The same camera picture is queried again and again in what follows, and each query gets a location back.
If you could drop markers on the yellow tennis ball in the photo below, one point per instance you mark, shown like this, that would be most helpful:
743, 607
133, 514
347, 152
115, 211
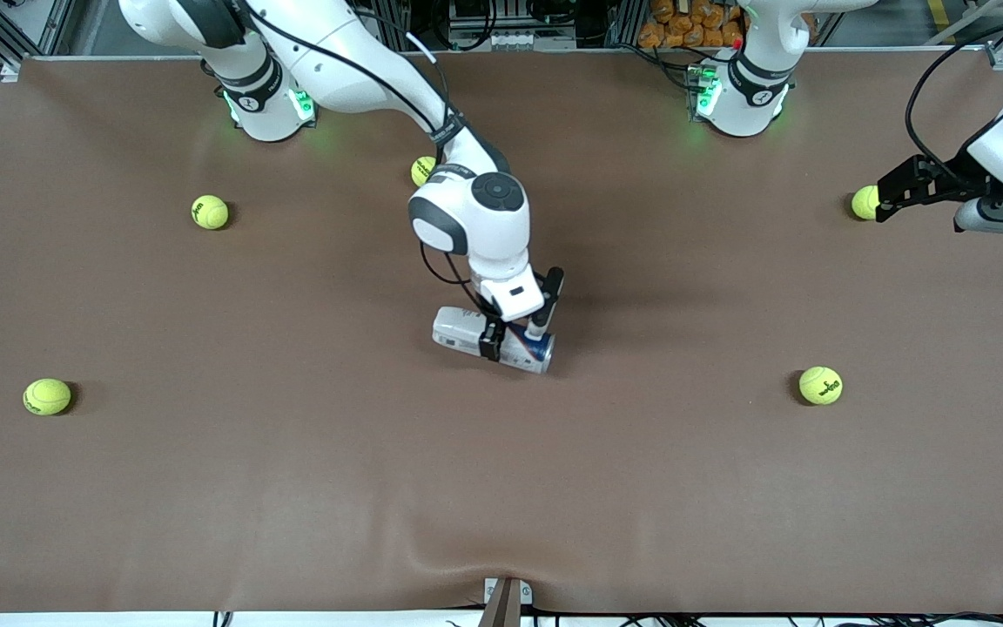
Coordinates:
820, 385
47, 396
863, 202

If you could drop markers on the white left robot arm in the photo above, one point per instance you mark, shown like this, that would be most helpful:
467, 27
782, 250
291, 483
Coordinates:
745, 96

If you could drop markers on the metal table clamp bracket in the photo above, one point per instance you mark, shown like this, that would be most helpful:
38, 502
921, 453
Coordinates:
506, 601

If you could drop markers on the brown table mat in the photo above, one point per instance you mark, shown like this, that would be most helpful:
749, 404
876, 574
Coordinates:
554, 479

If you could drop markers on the yellow tennis ball Wilson print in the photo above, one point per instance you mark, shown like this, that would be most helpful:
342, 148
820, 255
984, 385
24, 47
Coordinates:
210, 212

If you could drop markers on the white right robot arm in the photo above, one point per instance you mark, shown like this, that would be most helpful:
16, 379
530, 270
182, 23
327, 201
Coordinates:
475, 226

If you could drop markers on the white blue tennis ball can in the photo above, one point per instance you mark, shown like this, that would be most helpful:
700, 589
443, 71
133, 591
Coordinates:
458, 331

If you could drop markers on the orange fruit pile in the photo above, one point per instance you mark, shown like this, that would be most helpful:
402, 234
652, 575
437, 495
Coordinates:
693, 26

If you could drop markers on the white power strip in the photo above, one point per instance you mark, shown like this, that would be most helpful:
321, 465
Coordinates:
510, 41

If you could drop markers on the yellow tennis ball Head print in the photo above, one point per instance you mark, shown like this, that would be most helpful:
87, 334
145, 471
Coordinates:
421, 172

